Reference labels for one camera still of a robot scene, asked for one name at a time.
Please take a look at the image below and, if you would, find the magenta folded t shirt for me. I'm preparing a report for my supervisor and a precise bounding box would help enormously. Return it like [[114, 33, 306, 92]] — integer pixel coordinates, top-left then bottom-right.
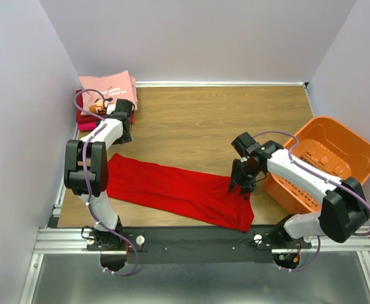
[[77, 113, 135, 132]]

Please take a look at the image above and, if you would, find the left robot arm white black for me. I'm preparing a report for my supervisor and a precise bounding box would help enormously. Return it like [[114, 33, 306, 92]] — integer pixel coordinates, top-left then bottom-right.
[[64, 99, 134, 243]]

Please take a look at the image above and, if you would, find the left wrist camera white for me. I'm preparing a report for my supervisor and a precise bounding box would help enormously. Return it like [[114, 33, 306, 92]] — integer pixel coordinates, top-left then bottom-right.
[[106, 104, 116, 115]]

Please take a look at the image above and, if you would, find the pink folded printed t shirt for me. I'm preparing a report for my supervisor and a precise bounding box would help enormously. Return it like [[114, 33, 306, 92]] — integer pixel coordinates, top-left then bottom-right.
[[79, 70, 138, 115]]

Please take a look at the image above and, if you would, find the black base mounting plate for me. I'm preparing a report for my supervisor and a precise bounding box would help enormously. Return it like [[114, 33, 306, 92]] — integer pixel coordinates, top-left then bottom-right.
[[87, 225, 311, 265]]

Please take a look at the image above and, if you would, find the orange plastic laundry basket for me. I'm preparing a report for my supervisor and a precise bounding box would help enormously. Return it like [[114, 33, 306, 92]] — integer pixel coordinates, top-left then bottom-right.
[[265, 117, 370, 214]]

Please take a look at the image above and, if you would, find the dark red folded t shirt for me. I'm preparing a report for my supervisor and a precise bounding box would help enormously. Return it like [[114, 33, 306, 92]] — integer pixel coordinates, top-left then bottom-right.
[[75, 89, 99, 124]]

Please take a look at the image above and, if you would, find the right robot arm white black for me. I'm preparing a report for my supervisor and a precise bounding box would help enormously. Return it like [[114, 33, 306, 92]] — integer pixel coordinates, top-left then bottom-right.
[[228, 132, 370, 246]]

